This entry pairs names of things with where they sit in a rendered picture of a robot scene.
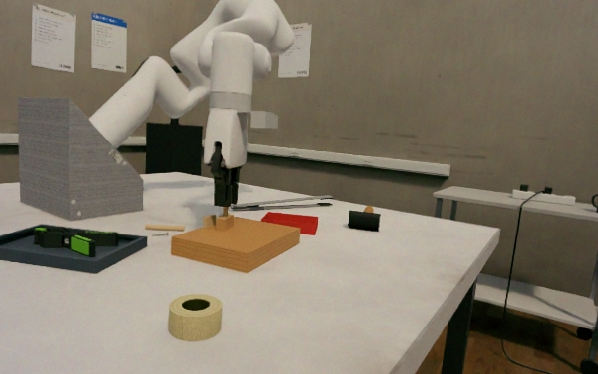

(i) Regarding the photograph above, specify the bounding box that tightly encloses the dark green mallet with tan wooden handle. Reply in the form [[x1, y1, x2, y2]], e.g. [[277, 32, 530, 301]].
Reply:
[[348, 206, 381, 232]]

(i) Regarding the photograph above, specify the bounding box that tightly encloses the red shallow tray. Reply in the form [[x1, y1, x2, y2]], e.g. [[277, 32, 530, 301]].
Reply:
[[261, 212, 318, 235]]

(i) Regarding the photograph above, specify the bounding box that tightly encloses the small wooden block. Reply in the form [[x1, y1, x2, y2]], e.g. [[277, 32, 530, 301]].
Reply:
[[216, 214, 234, 231]]

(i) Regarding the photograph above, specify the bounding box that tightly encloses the brown wooden board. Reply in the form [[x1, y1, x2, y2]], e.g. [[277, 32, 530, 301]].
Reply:
[[171, 214, 301, 273]]

